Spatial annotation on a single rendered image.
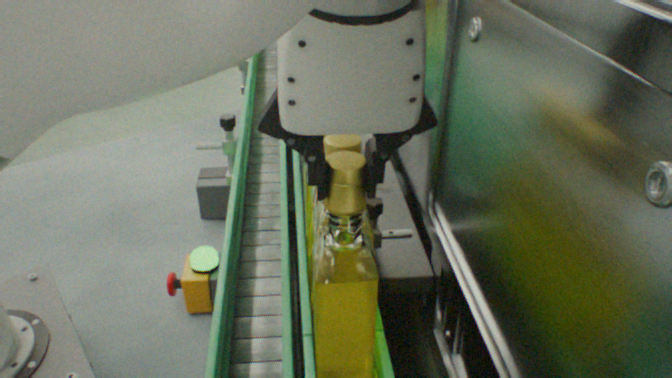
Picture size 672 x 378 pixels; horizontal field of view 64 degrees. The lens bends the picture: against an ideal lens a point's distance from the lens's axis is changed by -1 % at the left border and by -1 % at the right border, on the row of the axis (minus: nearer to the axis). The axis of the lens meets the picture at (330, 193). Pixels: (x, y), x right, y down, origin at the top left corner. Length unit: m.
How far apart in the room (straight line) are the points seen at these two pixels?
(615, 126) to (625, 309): 0.10
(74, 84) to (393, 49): 0.21
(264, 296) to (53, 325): 0.27
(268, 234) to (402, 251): 0.21
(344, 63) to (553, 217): 0.17
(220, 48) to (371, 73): 0.18
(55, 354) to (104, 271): 0.33
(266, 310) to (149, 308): 0.29
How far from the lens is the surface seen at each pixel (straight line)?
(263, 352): 0.67
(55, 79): 0.21
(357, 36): 0.34
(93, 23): 0.19
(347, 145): 0.48
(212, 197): 1.11
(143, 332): 0.92
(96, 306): 0.99
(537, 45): 0.41
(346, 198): 0.44
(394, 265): 0.80
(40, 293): 0.85
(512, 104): 0.45
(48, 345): 0.77
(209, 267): 0.88
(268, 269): 0.79
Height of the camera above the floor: 1.37
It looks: 31 degrees down
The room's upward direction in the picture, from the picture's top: straight up
